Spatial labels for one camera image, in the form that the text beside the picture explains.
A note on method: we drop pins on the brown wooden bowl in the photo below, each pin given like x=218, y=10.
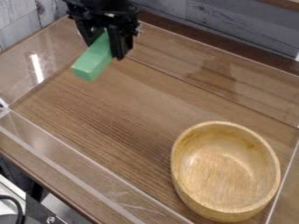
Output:
x=226, y=171

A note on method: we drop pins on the green rectangular block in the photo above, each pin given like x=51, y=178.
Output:
x=94, y=60

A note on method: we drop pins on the clear acrylic tray wall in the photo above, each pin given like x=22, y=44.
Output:
x=94, y=139

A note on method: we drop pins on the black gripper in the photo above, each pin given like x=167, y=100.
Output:
x=115, y=15

